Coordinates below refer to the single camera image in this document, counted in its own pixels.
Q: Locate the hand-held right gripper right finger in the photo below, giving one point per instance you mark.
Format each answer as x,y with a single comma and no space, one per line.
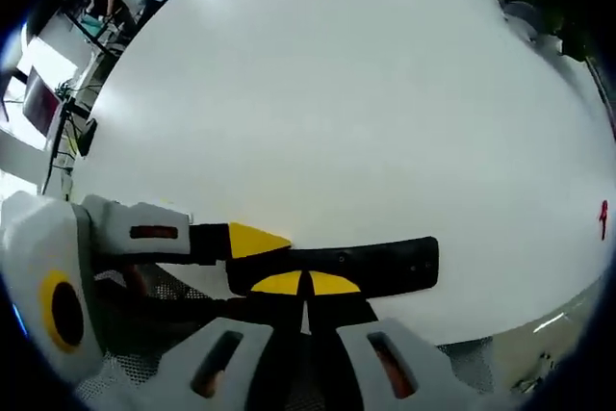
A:
366,363

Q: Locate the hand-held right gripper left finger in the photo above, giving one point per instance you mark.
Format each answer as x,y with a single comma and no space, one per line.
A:
231,363

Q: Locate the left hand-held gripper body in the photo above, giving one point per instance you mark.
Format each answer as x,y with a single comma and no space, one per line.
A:
33,247

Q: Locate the black remote control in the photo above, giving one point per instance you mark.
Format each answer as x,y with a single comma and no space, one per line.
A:
375,262

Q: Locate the dark computer monitor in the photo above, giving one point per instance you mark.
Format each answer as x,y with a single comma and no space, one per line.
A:
42,103

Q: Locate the red plastic clamp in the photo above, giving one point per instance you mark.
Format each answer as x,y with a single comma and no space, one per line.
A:
603,218

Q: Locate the grey plant pot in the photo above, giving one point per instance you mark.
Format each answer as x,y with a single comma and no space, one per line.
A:
529,21

